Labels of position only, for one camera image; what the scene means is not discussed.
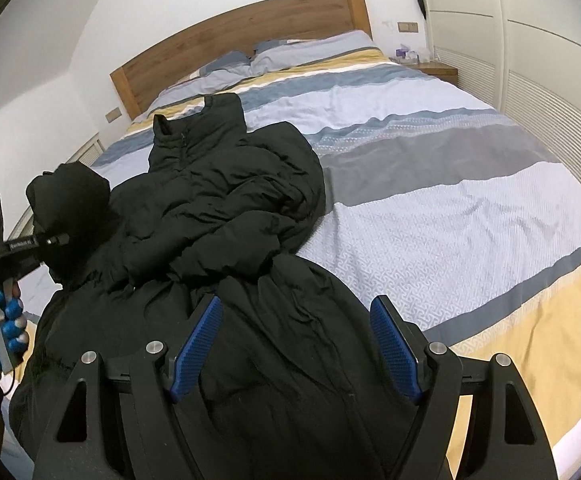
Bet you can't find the black puffer jacket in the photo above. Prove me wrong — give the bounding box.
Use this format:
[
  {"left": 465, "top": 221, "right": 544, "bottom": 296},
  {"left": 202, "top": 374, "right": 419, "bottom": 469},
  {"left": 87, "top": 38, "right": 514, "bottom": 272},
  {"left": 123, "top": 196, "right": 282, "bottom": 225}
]
[{"left": 8, "top": 94, "right": 451, "bottom": 480}]

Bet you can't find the person's left hand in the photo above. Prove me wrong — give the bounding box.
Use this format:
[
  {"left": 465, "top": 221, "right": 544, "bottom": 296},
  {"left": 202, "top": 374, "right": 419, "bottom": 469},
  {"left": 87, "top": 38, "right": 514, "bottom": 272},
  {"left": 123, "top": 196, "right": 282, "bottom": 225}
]
[{"left": 0, "top": 287, "right": 30, "bottom": 378}]

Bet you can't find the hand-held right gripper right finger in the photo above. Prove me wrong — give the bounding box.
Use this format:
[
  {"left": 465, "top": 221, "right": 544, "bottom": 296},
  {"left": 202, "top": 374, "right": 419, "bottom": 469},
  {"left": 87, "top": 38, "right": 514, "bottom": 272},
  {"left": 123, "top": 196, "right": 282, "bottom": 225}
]
[{"left": 369, "top": 294, "right": 561, "bottom": 480}]

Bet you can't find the wooden nightstand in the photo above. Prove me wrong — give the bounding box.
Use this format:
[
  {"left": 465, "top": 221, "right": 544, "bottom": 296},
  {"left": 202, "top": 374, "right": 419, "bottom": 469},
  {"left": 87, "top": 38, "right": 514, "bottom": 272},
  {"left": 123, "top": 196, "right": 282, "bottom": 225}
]
[{"left": 413, "top": 57, "right": 459, "bottom": 85}]

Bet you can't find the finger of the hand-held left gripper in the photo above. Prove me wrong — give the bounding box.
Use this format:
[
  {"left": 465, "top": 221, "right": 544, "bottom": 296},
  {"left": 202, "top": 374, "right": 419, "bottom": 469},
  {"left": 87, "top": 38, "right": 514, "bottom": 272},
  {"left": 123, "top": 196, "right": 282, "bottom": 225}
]
[{"left": 30, "top": 231, "right": 70, "bottom": 251}]

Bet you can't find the wooden headboard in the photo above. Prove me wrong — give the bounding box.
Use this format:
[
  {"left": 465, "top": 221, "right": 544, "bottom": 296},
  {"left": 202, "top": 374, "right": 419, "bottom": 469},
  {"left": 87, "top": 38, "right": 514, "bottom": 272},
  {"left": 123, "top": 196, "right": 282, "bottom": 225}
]
[{"left": 109, "top": 0, "right": 374, "bottom": 121}]

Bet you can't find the white wardrobe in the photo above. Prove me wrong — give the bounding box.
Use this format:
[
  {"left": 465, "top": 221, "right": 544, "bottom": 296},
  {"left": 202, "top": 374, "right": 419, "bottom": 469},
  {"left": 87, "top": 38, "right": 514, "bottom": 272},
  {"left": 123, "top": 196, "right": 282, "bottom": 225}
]
[{"left": 413, "top": 0, "right": 581, "bottom": 241}]

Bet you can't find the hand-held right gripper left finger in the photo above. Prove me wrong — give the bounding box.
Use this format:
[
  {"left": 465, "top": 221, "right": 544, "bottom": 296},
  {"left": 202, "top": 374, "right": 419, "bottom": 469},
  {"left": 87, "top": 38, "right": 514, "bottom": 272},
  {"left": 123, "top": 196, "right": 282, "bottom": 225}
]
[{"left": 30, "top": 294, "right": 224, "bottom": 480}]

